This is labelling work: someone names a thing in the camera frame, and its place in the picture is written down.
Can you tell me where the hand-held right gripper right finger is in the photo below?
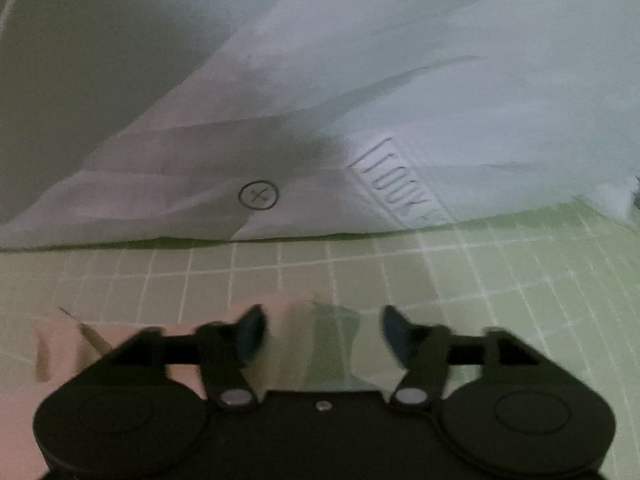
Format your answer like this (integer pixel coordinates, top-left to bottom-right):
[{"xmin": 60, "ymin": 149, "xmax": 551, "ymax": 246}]
[{"xmin": 380, "ymin": 305, "xmax": 551, "ymax": 411}]

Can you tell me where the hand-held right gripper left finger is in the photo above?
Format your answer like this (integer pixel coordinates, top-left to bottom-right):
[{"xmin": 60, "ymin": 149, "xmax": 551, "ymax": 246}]
[{"xmin": 100, "ymin": 305, "xmax": 271, "ymax": 411}]

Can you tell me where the light cream garment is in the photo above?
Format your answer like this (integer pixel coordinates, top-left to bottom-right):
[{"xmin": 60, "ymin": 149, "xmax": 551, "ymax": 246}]
[{"xmin": 0, "ymin": 295, "xmax": 366, "ymax": 480}]

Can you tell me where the green grid mat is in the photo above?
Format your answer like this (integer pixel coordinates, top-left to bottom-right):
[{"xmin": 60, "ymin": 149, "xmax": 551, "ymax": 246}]
[{"xmin": 0, "ymin": 197, "xmax": 640, "ymax": 480}]

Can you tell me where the carrot print bed sheet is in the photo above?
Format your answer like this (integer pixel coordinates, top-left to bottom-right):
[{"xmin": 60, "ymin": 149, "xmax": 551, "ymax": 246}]
[{"xmin": 0, "ymin": 0, "xmax": 640, "ymax": 251}]

